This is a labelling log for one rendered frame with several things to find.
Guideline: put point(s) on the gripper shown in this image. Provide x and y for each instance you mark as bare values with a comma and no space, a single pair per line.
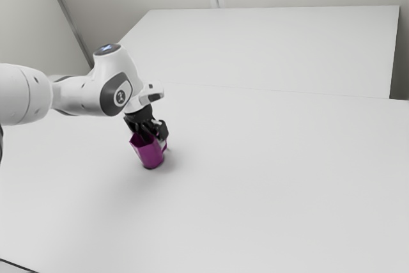
139,118

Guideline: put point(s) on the purple faceted mug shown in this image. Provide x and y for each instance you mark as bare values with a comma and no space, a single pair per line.
150,154

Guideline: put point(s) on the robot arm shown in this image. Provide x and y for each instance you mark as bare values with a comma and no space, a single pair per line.
105,71

